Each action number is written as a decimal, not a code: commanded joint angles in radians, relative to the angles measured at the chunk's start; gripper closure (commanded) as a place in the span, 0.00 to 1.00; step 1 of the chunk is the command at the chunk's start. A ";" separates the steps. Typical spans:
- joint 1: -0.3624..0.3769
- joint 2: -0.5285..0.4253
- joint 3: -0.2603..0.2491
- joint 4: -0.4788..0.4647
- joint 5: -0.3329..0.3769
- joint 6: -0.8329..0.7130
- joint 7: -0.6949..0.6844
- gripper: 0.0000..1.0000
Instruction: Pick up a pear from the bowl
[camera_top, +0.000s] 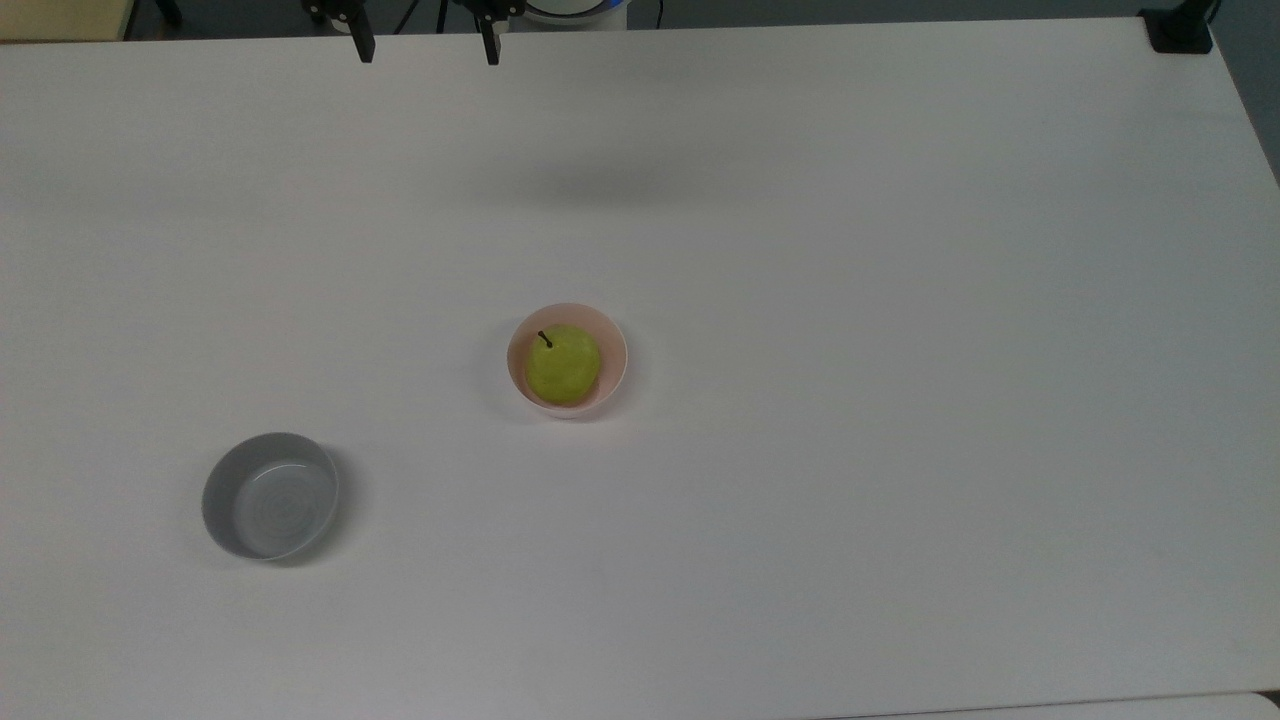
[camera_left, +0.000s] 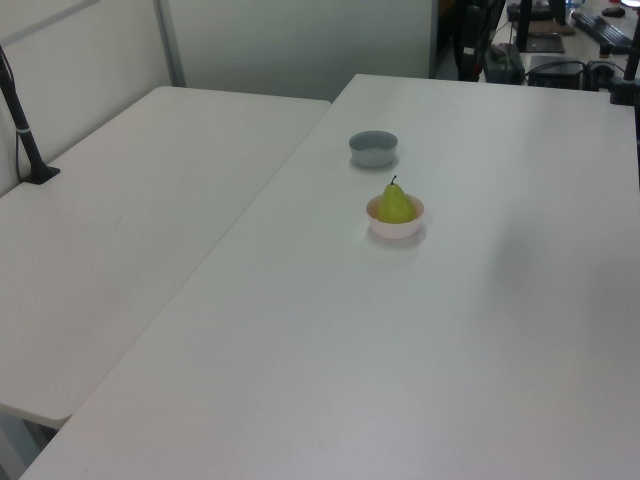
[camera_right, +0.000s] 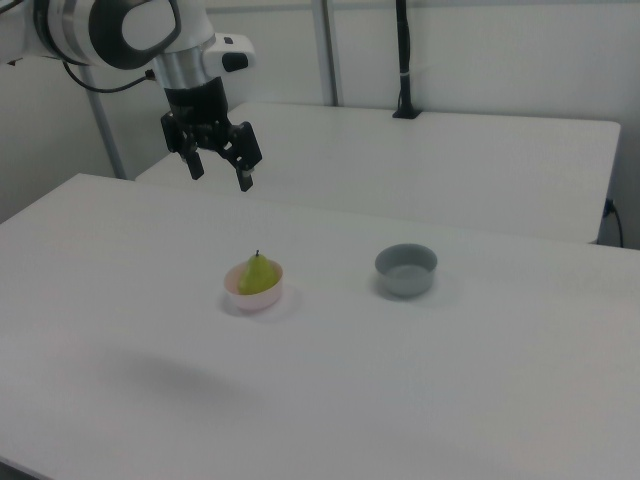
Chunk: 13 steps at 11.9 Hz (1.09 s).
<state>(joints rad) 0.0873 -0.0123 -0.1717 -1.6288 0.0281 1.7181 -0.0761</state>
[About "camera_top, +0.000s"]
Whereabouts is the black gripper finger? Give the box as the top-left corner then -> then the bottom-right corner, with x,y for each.
455,0 -> 527,67
305,0 -> 377,64

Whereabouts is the yellow wooden board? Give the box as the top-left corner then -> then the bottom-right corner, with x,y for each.
0,0 -> 137,44

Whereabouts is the grey bowl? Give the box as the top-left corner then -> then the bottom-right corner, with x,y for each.
201,432 -> 341,562

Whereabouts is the green pear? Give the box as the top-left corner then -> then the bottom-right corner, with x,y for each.
526,324 -> 604,407

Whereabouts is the black table clamp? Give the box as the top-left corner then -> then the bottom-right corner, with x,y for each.
1139,0 -> 1223,55

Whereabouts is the pink bowl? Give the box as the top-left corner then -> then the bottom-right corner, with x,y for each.
506,303 -> 629,419

